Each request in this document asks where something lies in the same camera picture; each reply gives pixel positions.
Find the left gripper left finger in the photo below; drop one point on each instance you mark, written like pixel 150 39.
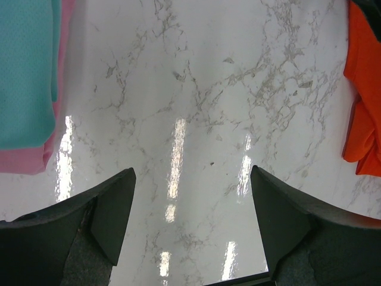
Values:
pixel 77 241

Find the orange t shirt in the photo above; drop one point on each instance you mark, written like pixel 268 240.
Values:
pixel 363 70

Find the folded teal t shirt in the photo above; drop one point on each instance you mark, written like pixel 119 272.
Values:
pixel 30 39

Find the folded pink t shirt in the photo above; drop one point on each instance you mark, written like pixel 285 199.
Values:
pixel 31 161

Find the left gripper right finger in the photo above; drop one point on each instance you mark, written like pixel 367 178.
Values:
pixel 307 241

